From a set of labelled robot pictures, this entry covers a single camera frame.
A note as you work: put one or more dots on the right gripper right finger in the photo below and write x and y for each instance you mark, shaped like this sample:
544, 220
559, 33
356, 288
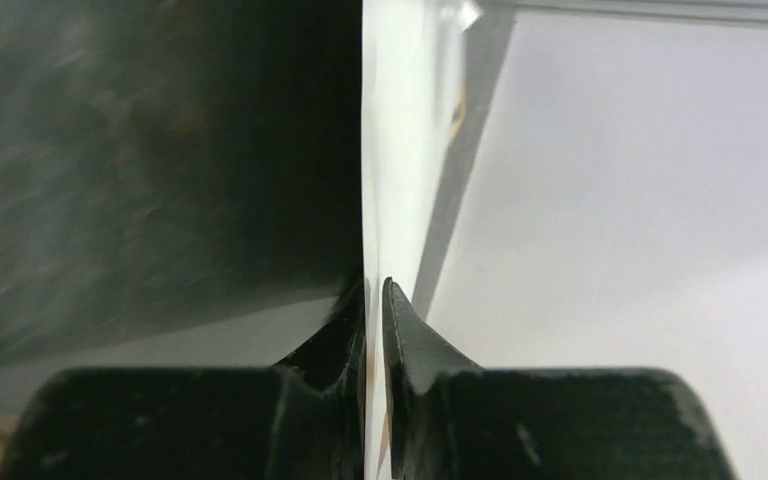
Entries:
450, 418

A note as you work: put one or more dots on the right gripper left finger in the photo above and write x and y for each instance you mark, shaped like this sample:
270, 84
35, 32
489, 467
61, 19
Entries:
299, 418

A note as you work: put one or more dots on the landscape photo print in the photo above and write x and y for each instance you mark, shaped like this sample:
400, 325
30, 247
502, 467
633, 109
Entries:
413, 85

